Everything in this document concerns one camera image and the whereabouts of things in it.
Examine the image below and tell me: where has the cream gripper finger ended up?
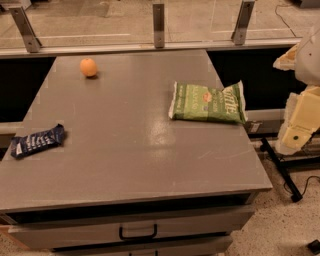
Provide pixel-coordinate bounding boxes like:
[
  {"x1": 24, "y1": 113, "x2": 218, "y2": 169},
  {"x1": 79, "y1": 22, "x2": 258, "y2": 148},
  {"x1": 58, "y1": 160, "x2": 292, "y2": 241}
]
[
  {"x1": 273, "y1": 44, "x2": 299, "y2": 71},
  {"x1": 275, "y1": 86, "x2": 320, "y2": 155}
]

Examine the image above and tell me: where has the blue rxbar blueberry wrapper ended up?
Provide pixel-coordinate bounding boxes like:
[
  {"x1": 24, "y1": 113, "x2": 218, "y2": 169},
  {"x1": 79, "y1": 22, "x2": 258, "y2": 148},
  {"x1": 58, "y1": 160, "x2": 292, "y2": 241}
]
[{"x1": 11, "y1": 124, "x2": 64, "y2": 159}]

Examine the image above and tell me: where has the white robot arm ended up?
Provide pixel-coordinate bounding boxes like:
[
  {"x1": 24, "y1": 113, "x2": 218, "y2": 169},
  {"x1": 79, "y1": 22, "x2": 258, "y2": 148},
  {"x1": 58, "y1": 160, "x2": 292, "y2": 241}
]
[{"x1": 273, "y1": 22, "x2": 320, "y2": 155}]

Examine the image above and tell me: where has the black floor stand leg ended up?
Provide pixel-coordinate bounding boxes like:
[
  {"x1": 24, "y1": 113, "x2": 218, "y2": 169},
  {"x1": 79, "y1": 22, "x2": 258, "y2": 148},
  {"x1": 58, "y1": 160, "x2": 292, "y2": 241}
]
[{"x1": 260, "y1": 138, "x2": 303, "y2": 203}]

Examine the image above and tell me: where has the green kettle chips bag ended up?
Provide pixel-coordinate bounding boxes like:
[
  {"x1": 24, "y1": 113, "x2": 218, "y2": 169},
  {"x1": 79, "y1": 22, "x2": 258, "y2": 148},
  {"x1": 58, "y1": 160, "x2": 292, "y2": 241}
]
[{"x1": 168, "y1": 81, "x2": 248, "y2": 124}]

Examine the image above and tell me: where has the small black floor object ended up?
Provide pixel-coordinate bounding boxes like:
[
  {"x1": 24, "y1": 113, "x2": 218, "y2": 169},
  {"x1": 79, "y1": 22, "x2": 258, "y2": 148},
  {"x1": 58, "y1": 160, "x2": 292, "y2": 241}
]
[{"x1": 307, "y1": 240, "x2": 320, "y2": 255}]

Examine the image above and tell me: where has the upper grey drawer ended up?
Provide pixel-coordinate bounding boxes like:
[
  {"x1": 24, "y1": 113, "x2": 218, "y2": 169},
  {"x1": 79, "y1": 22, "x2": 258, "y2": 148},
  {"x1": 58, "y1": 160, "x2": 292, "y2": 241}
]
[{"x1": 9, "y1": 205, "x2": 254, "y2": 249}]

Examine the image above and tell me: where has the grey drawer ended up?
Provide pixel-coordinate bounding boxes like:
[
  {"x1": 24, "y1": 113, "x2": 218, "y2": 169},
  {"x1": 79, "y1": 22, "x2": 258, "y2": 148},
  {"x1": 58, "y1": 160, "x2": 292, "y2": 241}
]
[
  {"x1": 50, "y1": 236, "x2": 232, "y2": 256},
  {"x1": 9, "y1": 205, "x2": 254, "y2": 249}
]

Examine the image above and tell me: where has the lower grey drawer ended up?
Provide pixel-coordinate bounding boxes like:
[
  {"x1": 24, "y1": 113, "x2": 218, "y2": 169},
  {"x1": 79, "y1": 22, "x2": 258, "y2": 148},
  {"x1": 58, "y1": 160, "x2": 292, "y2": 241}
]
[{"x1": 50, "y1": 236, "x2": 232, "y2": 256}]

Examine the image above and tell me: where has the orange fruit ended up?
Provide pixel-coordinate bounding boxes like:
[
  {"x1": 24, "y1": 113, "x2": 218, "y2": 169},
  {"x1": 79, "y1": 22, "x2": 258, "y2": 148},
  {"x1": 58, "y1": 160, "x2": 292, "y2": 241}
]
[{"x1": 80, "y1": 58, "x2": 98, "y2": 77}]

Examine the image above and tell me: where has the right metal rail bracket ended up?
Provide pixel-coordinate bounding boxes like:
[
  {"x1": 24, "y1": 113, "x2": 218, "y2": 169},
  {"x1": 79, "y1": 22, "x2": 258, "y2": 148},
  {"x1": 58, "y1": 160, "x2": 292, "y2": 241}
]
[{"x1": 231, "y1": 0, "x2": 255, "y2": 45}]

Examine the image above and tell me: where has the metal rail bracket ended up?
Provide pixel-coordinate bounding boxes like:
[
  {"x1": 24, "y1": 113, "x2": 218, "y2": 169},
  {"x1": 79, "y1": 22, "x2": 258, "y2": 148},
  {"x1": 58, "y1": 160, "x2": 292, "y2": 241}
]
[
  {"x1": 153, "y1": 4, "x2": 165, "y2": 48},
  {"x1": 231, "y1": 0, "x2": 255, "y2": 45},
  {"x1": 9, "y1": 7, "x2": 42, "y2": 53}
]

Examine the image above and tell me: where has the black cable on floor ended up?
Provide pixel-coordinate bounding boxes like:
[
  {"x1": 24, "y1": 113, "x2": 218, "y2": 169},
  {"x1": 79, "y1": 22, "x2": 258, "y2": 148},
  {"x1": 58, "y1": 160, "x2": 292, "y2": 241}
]
[{"x1": 274, "y1": 3, "x2": 298, "y2": 38}]

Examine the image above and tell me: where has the middle metal rail bracket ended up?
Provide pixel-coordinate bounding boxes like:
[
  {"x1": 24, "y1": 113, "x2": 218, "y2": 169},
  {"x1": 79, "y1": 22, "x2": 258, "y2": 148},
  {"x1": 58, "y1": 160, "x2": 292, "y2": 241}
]
[{"x1": 153, "y1": 4, "x2": 165, "y2": 48}]

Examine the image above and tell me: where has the black upper drawer handle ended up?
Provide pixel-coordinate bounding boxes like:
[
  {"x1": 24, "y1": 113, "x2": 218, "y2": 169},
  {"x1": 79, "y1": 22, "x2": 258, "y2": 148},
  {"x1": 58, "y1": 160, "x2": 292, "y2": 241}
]
[{"x1": 118, "y1": 224, "x2": 158, "y2": 241}]

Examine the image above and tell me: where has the left metal rail bracket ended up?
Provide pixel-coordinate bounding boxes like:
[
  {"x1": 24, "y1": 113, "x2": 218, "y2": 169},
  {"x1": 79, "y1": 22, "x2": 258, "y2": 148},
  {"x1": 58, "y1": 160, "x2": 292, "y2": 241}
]
[{"x1": 9, "y1": 7, "x2": 42, "y2": 53}]

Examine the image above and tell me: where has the horizontal metal rail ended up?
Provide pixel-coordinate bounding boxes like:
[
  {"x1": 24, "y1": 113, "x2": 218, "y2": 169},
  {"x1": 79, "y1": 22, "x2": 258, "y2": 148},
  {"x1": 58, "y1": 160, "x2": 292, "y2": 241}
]
[{"x1": 0, "y1": 37, "x2": 301, "y2": 59}]

